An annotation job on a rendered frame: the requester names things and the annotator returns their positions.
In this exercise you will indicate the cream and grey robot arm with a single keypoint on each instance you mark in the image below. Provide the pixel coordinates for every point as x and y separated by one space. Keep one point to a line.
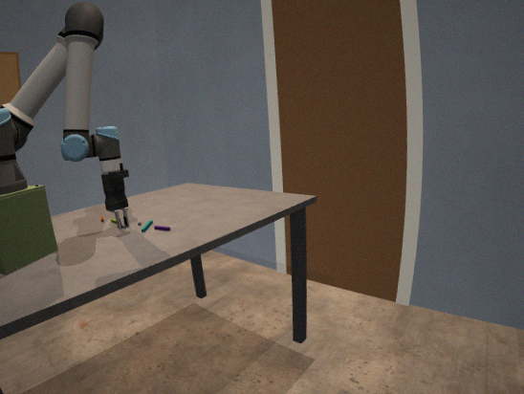
16 117

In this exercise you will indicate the turquoise rod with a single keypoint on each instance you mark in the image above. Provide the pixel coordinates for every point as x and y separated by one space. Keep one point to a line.
147 226

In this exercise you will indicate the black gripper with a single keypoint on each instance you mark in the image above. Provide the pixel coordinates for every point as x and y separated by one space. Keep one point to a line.
115 199

